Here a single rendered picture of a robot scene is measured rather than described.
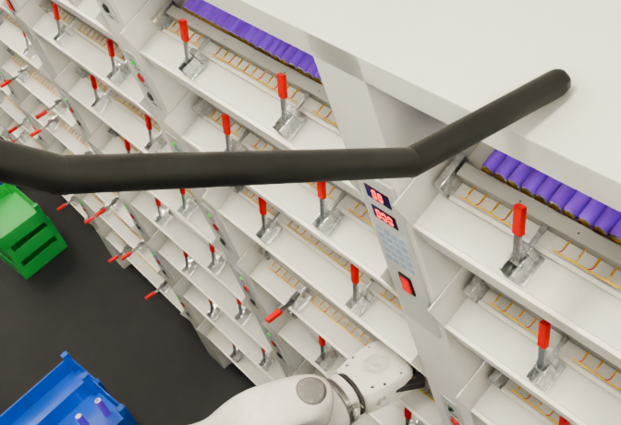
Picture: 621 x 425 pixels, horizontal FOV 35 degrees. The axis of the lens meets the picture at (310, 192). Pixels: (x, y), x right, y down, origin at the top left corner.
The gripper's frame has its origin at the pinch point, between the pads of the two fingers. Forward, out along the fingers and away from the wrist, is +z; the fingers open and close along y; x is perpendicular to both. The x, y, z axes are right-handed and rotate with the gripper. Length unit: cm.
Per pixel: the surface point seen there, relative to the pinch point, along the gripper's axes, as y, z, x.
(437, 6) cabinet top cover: -23, -13, -74
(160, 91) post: 48, -15, -39
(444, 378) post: -18.1, -10.4, -13.7
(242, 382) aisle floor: 108, 15, 100
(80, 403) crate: 103, -35, 69
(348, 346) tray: 15.9, -4.1, 7.8
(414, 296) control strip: -18.7, -15.1, -32.5
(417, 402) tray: -2.9, -3.9, 7.7
